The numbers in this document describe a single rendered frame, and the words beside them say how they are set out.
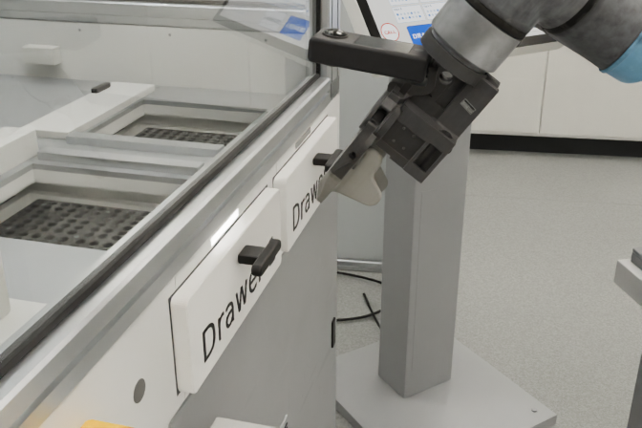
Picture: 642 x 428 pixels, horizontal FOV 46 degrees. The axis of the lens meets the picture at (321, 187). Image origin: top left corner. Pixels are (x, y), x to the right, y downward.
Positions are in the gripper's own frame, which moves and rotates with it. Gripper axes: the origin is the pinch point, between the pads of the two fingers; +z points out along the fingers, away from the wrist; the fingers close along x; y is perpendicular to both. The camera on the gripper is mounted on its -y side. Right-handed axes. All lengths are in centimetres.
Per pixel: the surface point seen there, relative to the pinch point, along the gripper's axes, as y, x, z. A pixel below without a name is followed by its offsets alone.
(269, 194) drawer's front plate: -4.0, 12.0, 11.2
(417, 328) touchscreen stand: 44, 91, 60
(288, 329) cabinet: 10.4, 22.4, 33.8
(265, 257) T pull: 0.0, -1.2, 10.4
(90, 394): -4.9, -28.5, 12.3
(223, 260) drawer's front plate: -3.4, -5.1, 11.3
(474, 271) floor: 67, 169, 74
